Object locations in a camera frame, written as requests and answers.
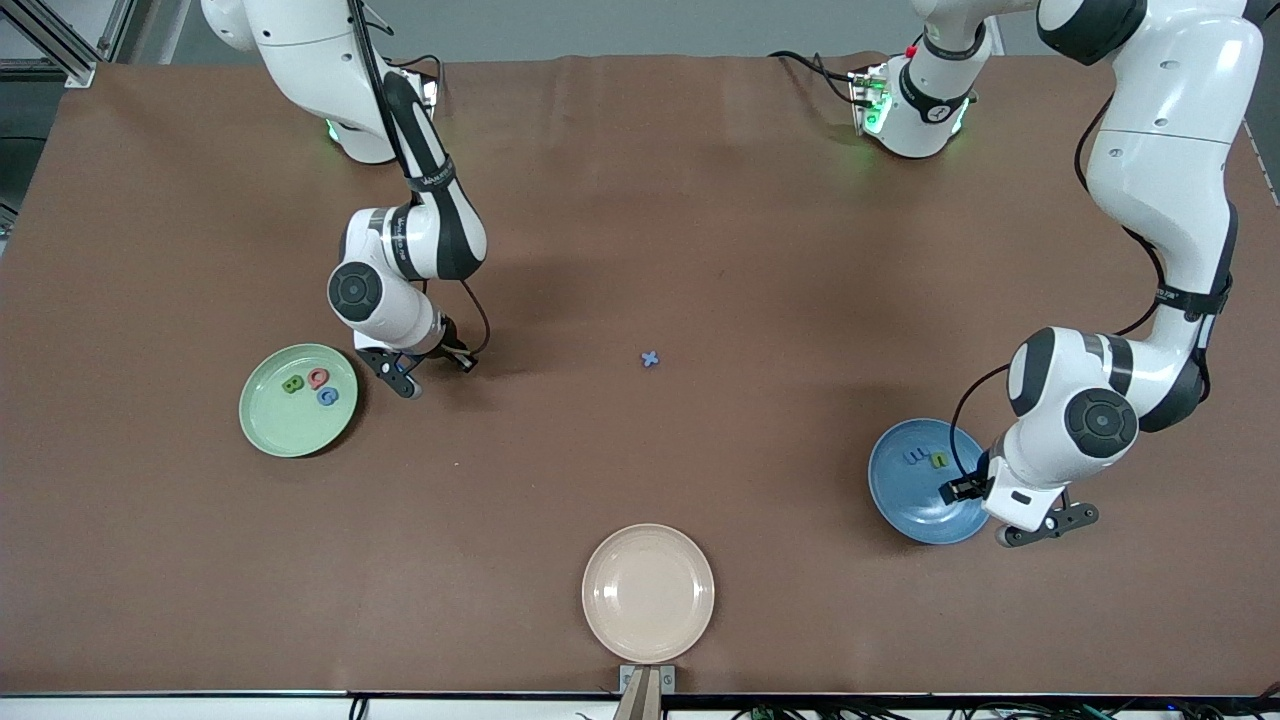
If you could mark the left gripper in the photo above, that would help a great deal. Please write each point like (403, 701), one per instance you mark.
(966, 488)

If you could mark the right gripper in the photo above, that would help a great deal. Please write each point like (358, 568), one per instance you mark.
(452, 349)

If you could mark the blue foam letter m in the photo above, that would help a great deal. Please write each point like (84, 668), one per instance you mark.
(915, 457)

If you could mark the blue foam letter G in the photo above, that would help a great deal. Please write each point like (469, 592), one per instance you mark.
(321, 397)

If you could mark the red foam letter Q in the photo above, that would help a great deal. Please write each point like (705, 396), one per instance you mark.
(312, 379)

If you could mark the green foam letter B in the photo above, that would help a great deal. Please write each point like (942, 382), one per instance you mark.
(287, 385)

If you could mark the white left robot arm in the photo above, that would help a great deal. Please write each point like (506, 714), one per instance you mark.
(1160, 150)

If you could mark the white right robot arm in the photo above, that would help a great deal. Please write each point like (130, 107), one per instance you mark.
(300, 50)

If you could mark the blue plate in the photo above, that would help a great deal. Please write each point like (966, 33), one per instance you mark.
(900, 500)

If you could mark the light green plate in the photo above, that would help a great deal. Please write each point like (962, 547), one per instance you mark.
(280, 430)

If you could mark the beige plate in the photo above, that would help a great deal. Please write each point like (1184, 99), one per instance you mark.
(648, 593)

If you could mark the black table edge rail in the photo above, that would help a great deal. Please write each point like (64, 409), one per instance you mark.
(900, 700)

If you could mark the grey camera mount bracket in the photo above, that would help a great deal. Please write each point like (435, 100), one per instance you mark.
(646, 700)

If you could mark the aluminium frame profile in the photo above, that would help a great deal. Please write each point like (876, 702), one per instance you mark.
(80, 72)

